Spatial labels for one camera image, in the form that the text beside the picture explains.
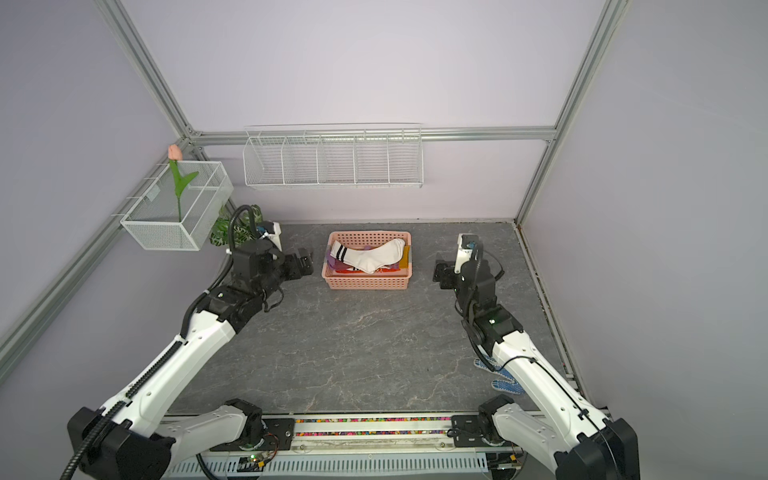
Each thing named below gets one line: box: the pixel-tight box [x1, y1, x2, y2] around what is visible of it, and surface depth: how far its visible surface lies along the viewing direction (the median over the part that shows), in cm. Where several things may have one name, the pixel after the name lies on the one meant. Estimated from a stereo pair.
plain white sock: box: [330, 238, 405, 274], surface depth 104 cm
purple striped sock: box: [326, 245, 372, 270], surface depth 101 cm
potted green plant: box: [210, 204, 263, 246], surface depth 86 cm
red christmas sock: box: [335, 268, 402, 274], surface depth 105 cm
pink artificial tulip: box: [167, 144, 199, 223], surface depth 85 cm
